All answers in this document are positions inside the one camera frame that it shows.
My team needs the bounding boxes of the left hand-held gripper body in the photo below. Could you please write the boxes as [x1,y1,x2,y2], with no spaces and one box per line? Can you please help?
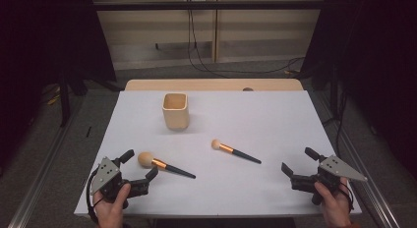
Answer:
[89,156,150,209]

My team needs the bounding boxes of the black horizontal bar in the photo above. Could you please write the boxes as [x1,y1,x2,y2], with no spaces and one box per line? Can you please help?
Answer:
[92,0,328,12]

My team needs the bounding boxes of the small makeup brush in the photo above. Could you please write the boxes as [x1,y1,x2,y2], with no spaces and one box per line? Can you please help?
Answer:
[210,139,263,165]

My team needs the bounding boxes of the black floor cable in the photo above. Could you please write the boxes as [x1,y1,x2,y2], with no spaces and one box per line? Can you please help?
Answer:
[322,89,349,158]

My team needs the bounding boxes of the yellow floor cable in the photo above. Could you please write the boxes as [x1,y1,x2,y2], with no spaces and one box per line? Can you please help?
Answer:
[44,85,63,106]

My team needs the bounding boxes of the aluminium floor rail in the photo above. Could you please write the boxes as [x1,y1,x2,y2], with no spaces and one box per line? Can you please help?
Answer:
[313,91,401,228]
[7,96,87,228]

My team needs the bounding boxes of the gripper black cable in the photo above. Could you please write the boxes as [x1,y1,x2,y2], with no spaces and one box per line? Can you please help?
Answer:
[338,182,356,213]
[85,168,100,224]

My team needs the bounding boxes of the beige square cup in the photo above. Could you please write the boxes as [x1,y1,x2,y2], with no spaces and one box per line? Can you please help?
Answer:
[161,91,191,131]

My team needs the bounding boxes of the black wall cables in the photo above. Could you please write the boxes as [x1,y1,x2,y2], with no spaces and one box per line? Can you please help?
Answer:
[186,8,307,80]

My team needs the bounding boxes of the person's right hand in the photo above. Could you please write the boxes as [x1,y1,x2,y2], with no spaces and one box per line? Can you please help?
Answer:
[313,176,354,228]

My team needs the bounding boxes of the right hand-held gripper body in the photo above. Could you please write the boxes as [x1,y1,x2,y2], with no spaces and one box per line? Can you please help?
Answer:
[290,154,369,206]

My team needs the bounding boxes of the white table cover sheet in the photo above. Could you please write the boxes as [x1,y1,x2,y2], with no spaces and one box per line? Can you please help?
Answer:
[74,89,363,218]

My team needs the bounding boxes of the dark curtain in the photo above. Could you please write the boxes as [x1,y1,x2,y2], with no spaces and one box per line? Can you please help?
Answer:
[299,0,417,180]
[0,0,118,173]

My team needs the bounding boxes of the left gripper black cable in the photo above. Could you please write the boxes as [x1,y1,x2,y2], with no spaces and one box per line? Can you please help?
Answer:
[85,168,100,224]

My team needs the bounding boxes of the black metal stand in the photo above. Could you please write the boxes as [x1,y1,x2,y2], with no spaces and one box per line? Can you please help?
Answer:
[58,69,72,128]

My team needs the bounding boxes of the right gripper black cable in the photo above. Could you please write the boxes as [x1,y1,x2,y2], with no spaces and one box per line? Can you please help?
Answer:
[338,182,356,213]

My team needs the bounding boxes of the large makeup brush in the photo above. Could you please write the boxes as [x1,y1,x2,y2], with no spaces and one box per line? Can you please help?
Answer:
[137,150,198,180]

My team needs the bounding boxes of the person's left hand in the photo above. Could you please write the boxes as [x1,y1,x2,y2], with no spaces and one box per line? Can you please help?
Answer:
[92,183,133,228]

